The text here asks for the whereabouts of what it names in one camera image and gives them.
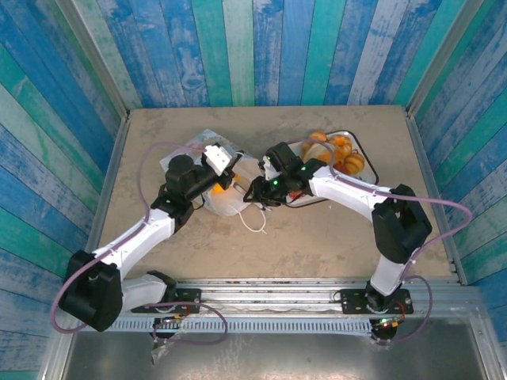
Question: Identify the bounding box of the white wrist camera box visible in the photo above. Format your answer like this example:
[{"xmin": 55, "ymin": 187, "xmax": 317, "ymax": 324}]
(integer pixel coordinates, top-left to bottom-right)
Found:
[
  {"xmin": 261, "ymin": 157, "xmax": 279, "ymax": 182},
  {"xmin": 203, "ymin": 143, "xmax": 239, "ymax": 176}
]

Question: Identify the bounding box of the white strawberry print tray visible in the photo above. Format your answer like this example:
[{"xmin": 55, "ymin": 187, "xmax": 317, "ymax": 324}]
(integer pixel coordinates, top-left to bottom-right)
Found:
[{"xmin": 276, "ymin": 129, "xmax": 379, "ymax": 209}]

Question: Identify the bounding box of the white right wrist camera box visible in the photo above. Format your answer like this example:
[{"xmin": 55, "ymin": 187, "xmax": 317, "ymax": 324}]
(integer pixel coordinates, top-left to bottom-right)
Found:
[{"xmin": 261, "ymin": 157, "xmax": 279, "ymax": 182}]

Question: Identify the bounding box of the small ridged fake bun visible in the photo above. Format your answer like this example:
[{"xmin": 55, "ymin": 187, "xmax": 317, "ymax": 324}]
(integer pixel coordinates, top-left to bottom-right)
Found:
[{"xmin": 342, "ymin": 152, "xmax": 366, "ymax": 174}]

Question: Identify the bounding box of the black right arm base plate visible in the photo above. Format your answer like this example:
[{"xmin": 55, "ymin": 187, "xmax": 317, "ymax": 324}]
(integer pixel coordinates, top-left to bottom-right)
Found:
[{"xmin": 339, "ymin": 287, "xmax": 414, "ymax": 316}]

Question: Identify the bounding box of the large pale fake croissant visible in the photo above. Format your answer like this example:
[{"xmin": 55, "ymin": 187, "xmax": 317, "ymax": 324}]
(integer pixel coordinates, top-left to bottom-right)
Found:
[{"xmin": 301, "ymin": 141, "xmax": 334, "ymax": 164}]

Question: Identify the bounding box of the slotted grey cable duct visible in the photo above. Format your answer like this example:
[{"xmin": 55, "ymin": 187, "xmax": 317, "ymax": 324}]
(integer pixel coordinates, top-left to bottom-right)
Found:
[{"xmin": 106, "ymin": 317, "xmax": 375, "ymax": 334}]

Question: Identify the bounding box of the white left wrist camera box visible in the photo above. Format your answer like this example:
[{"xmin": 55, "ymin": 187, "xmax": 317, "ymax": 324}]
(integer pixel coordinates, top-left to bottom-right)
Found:
[{"xmin": 203, "ymin": 143, "xmax": 239, "ymax": 176}]

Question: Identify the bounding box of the round ridged orange fake bread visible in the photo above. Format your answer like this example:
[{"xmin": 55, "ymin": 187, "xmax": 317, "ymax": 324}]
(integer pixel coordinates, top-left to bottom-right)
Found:
[{"xmin": 330, "ymin": 134, "xmax": 353, "ymax": 158}]

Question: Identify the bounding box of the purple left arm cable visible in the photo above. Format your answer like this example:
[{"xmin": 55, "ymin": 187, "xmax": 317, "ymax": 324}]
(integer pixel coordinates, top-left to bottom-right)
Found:
[{"xmin": 50, "ymin": 141, "xmax": 230, "ymax": 346}]

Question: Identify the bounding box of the white plastic bag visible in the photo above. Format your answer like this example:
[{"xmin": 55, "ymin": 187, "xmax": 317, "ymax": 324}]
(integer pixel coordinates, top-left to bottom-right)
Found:
[{"xmin": 159, "ymin": 128, "xmax": 267, "ymax": 235}]

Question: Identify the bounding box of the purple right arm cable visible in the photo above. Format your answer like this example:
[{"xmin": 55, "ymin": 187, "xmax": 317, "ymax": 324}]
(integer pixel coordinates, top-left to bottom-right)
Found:
[{"xmin": 283, "ymin": 136, "xmax": 474, "ymax": 346}]

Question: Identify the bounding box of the aluminium frame post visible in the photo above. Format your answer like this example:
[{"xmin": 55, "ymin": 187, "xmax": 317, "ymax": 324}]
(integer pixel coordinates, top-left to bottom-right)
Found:
[
  {"xmin": 406, "ymin": 0, "xmax": 486, "ymax": 116},
  {"xmin": 54, "ymin": 0, "xmax": 131, "ymax": 120}
]

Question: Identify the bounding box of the grey metal panel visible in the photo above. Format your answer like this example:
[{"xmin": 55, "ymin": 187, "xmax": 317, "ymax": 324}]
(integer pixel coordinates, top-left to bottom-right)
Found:
[{"xmin": 59, "ymin": 330, "xmax": 490, "ymax": 380}]

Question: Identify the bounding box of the aluminium side rail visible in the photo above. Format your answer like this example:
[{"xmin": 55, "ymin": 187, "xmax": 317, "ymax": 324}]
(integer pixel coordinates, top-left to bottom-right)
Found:
[
  {"xmin": 404, "ymin": 106, "xmax": 469, "ymax": 286},
  {"xmin": 85, "ymin": 116, "xmax": 132, "ymax": 254}
]

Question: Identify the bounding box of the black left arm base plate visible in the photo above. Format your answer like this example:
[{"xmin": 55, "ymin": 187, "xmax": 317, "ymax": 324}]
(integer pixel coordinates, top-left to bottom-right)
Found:
[{"xmin": 130, "ymin": 287, "xmax": 203, "ymax": 314}]

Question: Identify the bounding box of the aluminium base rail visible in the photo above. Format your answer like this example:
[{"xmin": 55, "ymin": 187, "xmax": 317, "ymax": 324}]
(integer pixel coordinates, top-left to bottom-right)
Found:
[{"xmin": 118, "ymin": 276, "xmax": 482, "ymax": 317}]

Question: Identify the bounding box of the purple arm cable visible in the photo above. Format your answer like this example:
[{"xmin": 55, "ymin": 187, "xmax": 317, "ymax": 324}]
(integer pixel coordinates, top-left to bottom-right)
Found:
[
  {"xmin": 50, "ymin": 141, "xmax": 230, "ymax": 346},
  {"xmin": 283, "ymin": 136, "xmax": 474, "ymax": 346}
]

